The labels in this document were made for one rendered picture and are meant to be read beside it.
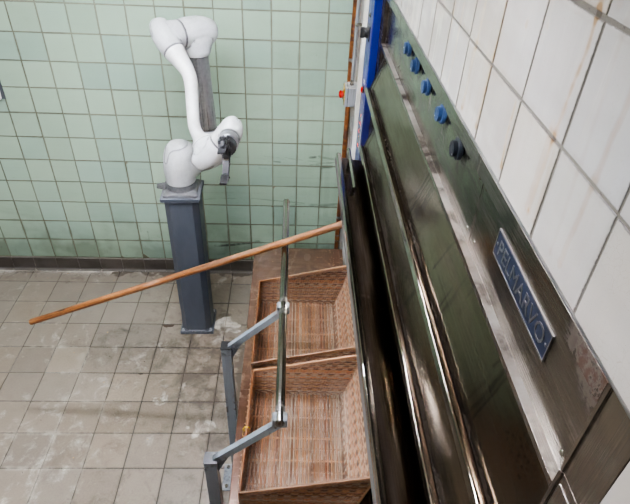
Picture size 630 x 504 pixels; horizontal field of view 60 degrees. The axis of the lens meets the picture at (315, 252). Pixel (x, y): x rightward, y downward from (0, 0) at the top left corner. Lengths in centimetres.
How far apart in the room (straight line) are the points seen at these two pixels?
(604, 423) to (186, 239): 264
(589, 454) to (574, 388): 8
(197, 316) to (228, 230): 67
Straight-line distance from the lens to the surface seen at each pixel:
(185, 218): 301
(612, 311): 65
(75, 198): 390
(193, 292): 334
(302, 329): 273
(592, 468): 72
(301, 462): 229
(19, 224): 417
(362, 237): 195
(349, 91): 292
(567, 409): 78
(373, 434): 135
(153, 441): 312
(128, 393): 334
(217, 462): 189
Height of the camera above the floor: 255
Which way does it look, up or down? 38 degrees down
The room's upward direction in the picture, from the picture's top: 3 degrees clockwise
